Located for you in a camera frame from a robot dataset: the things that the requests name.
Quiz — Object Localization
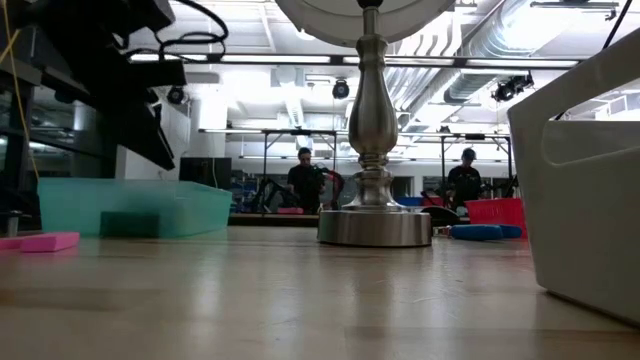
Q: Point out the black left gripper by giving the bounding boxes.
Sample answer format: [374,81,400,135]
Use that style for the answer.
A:
[29,29,177,172]

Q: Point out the blue handled pliers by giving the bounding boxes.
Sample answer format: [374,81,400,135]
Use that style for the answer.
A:
[433,223,524,243]

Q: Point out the black cabinet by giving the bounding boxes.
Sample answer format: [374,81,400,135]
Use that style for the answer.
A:
[178,156,234,190]

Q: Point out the green translucent plastic bin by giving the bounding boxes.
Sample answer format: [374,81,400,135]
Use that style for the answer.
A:
[37,178,234,239]

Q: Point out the long ceiling light strip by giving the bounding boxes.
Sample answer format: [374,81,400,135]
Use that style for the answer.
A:
[129,52,581,69]

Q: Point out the person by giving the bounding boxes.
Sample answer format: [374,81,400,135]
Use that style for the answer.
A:
[285,146,327,214]
[446,147,484,210]

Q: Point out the silver table lamp white shade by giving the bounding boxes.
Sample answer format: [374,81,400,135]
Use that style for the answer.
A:
[274,0,456,249]

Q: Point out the black rounded chair back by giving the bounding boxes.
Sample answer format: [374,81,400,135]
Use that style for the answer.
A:
[419,205,460,229]

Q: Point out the red plastic basket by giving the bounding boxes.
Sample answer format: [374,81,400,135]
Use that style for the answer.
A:
[464,197,529,239]

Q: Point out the translucent white plastic bin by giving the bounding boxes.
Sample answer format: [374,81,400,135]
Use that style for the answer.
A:
[507,27,640,327]

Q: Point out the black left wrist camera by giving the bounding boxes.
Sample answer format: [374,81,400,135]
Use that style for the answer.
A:
[124,57,189,101]

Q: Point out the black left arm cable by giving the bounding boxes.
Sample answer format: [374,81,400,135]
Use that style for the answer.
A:
[154,0,230,64]

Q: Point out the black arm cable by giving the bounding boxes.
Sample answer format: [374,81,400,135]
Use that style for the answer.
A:
[154,0,230,64]
[553,0,635,121]

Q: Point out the black frame work table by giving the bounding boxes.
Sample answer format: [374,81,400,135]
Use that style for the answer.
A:
[199,128,346,214]
[399,132,514,201]

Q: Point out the yellow hanging cable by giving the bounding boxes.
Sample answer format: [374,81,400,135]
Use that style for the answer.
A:
[0,0,41,184]

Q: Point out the grey metal post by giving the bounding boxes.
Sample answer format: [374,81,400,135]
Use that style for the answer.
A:
[5,209,24,237]

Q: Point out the silver air duct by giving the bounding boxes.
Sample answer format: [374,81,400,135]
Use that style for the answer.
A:
[442,0,561,105]

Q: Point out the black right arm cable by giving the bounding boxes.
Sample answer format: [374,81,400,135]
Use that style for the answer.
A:
[553,0,635,121]

